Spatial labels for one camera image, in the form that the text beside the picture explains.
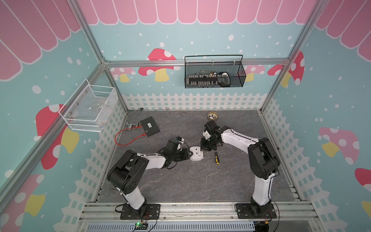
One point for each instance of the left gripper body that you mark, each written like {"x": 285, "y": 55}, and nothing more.
{"x": 179, "y": 155}

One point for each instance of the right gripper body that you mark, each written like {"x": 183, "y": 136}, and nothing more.
{"x": 208, "y": 144}

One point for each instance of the white square alarm clock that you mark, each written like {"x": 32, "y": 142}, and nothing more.
{"x": 197, "y": 153}

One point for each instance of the black yellow screwdriver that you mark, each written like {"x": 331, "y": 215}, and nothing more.
{"x": 216, "y": 158}

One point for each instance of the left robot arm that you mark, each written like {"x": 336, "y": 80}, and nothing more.
{"x": 126, "y": 174}

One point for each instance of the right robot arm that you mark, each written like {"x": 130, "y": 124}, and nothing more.
{"x": 263, "y": 159}

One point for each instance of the brown tape roll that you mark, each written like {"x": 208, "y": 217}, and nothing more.
{"x": 212, "y": 116}

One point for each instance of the black box device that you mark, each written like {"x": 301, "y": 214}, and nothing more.
{"x": 150, "y": 126}

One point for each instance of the black socket bit set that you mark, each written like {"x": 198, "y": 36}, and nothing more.
{"x": 203, "y": 81}

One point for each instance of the small green circuit board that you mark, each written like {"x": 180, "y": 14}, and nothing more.
{"x": 141, "y": 226}

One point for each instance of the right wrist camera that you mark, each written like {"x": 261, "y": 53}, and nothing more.
{"x": 206, "y": 135}

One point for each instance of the metal clamp bracket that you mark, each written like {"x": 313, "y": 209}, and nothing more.
{"x": 133, "y": 125}

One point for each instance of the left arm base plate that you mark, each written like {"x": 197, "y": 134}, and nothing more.
{"x": 146, "y": 212}

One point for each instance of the black wire mesh basket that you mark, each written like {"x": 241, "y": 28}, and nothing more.
{"x": 228, "y": 67}

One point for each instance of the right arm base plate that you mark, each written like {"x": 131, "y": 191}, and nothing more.
{"x": 252, "y": 211}

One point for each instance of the white wire mesh basket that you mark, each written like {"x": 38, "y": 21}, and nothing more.
{"x": 89, "y": 108}

